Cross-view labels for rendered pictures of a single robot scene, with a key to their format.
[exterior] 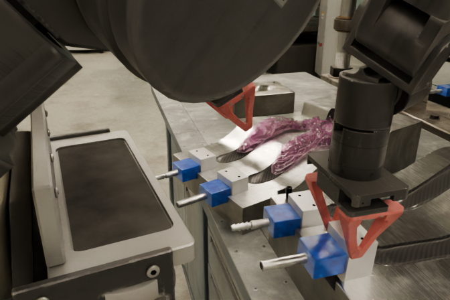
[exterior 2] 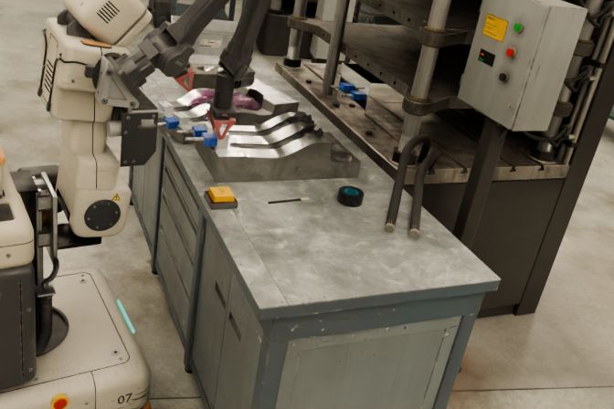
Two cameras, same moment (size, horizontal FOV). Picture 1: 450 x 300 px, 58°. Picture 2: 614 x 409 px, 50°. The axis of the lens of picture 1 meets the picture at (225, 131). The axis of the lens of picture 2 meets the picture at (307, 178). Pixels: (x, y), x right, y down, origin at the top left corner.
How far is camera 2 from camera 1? 160 cm
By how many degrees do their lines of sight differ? 11
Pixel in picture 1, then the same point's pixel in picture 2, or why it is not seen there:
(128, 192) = (142, 101)
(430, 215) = (267, 138)
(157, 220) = (153, 108)
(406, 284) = (238, 152)
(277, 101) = not seen: hidden behind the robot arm
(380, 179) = (228, 110)
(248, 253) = (185, 151)
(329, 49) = not seen: hidden behind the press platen
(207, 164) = (168, 110)
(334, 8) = not seen: outside the picture
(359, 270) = (222, 145)
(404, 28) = (230, 61)
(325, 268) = (208, 141)
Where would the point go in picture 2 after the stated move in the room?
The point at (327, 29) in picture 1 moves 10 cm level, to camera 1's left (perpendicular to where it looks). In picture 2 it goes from (327, 3) to (316, 1)
